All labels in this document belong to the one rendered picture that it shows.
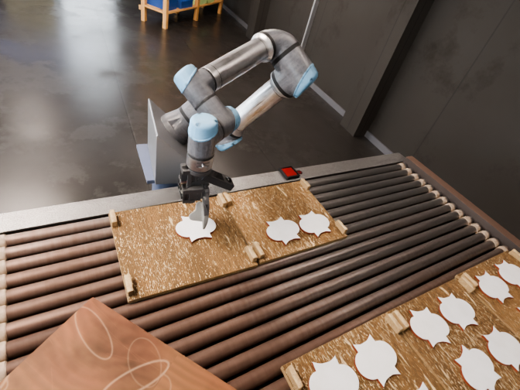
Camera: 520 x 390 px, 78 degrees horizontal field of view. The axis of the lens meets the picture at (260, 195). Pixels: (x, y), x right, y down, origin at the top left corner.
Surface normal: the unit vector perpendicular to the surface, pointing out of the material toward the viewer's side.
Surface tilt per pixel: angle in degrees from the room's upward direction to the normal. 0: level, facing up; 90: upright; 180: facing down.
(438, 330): 0
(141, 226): 0
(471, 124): 90
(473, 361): 0
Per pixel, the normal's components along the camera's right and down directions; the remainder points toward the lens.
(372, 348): 0.22, -0.73
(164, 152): 0.34, 0.67
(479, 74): -0.88, 0.12
